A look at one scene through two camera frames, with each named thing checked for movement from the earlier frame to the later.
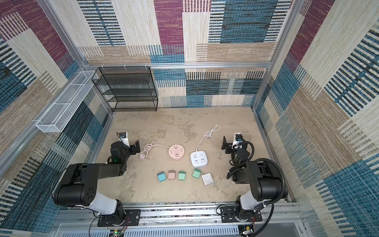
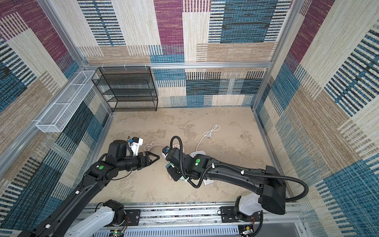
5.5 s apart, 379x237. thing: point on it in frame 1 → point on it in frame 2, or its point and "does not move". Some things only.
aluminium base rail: x=180 y=220 does not move
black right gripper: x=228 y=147 → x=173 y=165
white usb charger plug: x=207 y=178 does not move
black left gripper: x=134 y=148 → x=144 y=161
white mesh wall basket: x=55 y=119 does not move
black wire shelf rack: x=127 y=88 does not move
